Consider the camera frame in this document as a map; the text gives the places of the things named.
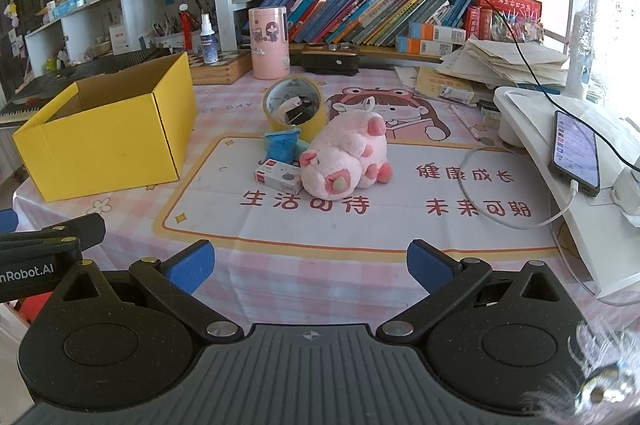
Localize light blue case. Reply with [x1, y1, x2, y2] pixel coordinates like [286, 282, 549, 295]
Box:
[52, 0, 86, 18]

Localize white charger plug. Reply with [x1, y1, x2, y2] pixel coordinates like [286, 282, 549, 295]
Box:
[278, 101, 303, 126]

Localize small red white box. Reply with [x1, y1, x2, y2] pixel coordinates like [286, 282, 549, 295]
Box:
[254, 160, 303, 188]

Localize white spray bottle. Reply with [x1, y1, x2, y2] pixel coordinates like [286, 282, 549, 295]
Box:
[200, 14, 220, 66]

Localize red cardboard box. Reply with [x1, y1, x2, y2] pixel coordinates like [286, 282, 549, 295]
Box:
[15, 291, 53, 325]

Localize wooden chessboard box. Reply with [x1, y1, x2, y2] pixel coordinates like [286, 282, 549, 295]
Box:
[187, 50, 253, 85]

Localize pink cartoon cylinder container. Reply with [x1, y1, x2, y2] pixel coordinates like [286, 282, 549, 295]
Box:
[248, 6, 291, 80]

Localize dark brown wooden box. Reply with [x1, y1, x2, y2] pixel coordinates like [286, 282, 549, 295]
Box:
[300, 42, 362, 77]

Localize red gift box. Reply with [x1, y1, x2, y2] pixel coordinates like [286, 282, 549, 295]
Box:
[479, 0, 543, 15]

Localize smartphone with colourful screen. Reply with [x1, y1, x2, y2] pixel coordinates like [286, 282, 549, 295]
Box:
[548, 110, 601, 197]

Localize colourful sticker pack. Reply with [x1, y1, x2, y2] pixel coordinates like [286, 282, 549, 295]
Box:
[492, 9, 545, 45]

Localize pink plush pig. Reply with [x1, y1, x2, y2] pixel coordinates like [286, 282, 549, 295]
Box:
[299, 98, 394, 200]

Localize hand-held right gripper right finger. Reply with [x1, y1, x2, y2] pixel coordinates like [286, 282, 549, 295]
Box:
[376, 239, 569, 343]

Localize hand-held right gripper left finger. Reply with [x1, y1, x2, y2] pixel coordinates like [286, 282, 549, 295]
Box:
[47, 239, 246, 344]

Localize pink checked cloth desktop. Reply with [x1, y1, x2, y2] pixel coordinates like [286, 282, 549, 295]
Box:
[12, 55, 601, 341]

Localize white charging cable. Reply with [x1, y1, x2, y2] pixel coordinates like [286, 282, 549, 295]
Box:
[460, 146, 581, 231]

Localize row of colourful books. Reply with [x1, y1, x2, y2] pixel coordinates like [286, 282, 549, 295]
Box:
[260, 0, 476, 47]

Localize blurry furry charm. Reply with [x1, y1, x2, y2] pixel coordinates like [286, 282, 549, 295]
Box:
[520, 315, 640, 425]

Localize white plastic stand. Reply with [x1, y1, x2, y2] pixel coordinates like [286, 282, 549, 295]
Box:
[492, 86, 640, 302]

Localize yellow cardboard box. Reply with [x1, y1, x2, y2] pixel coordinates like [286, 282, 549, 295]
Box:
[12, 52, 199, 203]

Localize white curved side shelf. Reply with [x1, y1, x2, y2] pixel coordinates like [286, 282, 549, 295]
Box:
[25, 0, 216, 62]

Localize white pots of pens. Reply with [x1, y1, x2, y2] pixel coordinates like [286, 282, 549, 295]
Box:
[152, 2, 211, 51]

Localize blue plastic bag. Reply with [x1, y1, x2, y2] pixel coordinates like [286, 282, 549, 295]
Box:
[264, 128, 302, 164]

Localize stack of loose papers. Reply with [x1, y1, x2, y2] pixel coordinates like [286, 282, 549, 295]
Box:
[435, 36, 571, 93]

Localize black electronic keyboard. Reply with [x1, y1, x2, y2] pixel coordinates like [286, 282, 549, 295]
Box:
[0, 48, 176, 126]

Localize tan paper envelope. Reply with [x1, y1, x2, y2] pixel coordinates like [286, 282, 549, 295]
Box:
[417, 66, 481, 101]

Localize yellow tape roll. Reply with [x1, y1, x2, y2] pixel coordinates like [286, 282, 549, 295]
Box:
[263, 76, 328, 142]

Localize white power adapter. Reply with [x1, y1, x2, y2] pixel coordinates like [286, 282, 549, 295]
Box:
[611, 169, 640, 228]

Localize white pink pen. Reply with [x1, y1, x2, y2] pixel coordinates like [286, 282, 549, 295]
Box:
[450, 104, 482, 142]

